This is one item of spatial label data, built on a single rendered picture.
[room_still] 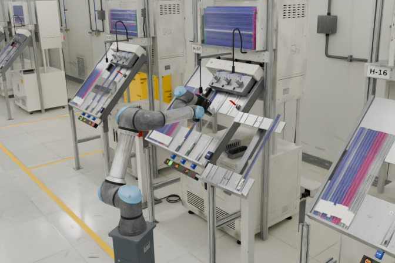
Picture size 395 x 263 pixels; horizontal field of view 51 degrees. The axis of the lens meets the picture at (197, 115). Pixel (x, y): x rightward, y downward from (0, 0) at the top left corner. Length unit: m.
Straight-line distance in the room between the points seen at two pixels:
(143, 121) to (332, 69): 2.44
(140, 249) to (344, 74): 2.64
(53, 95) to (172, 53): 3.39
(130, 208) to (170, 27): 2.23
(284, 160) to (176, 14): 1.77
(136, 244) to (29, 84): 4.97
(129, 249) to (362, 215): 1.15
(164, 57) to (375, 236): 2.66
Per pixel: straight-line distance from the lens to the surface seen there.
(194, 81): 3.16
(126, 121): 2.24
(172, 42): 4.03
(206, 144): 2.67
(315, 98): 4.35
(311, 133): 4.47
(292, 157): 3.19
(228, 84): 2.81
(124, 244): 2.27
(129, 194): 2.16
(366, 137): 2.18
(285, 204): 3.30
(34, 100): 6.96
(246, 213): 2.55
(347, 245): 2.44
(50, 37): 6.94
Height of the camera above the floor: 1.73
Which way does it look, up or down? 16 degrees down
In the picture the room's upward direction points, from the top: 1 degrees counter-clockwise
